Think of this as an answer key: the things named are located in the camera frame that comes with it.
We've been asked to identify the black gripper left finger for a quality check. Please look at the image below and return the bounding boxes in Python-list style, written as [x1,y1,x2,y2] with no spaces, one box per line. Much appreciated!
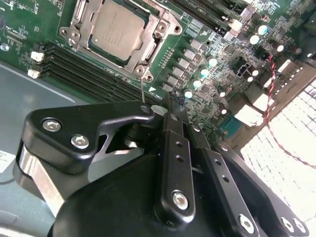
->
[16,91,197,225]

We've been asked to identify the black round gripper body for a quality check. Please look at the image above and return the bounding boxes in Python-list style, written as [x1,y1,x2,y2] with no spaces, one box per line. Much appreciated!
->
[48,152,236,237]

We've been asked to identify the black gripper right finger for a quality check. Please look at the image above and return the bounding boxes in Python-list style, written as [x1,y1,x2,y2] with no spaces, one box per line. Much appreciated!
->
[175,92,311,237]

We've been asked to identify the thin metal locking lever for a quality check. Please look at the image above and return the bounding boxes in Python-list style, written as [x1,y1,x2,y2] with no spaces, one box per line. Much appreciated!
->
[139,77,147,102]

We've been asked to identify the metal socket cover frame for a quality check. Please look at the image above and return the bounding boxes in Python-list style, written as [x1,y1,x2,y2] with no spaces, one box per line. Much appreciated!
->
[70,0,163,72]

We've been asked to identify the silver CPU green edge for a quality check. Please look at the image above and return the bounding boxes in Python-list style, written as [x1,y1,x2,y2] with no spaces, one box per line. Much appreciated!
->
[87,0,148,64]

